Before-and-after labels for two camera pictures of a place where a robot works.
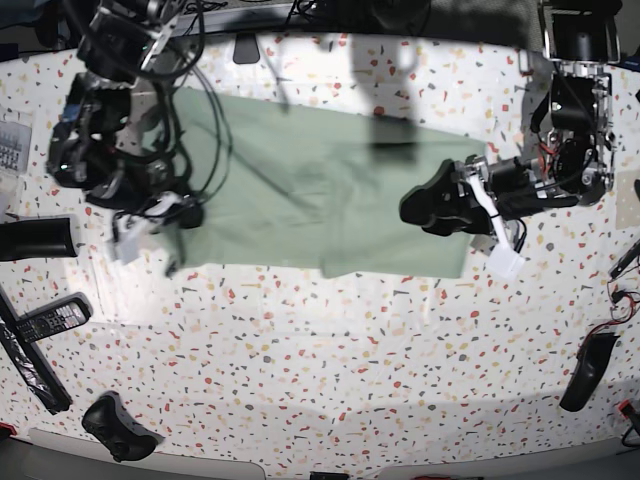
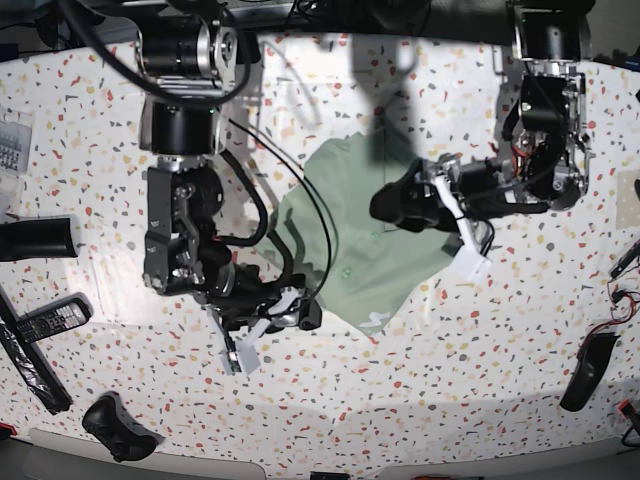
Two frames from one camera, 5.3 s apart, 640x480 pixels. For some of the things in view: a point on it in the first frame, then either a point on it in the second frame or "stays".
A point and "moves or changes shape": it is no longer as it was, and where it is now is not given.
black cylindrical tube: x=38 y=238 stays
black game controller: x=107 y=421 stays
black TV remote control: x=54 y=317 stays
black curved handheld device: x=590 y=360 stays
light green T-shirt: x=271 y=183 moves or changes shape
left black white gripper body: x=143 y=199 -> x=243 y=309
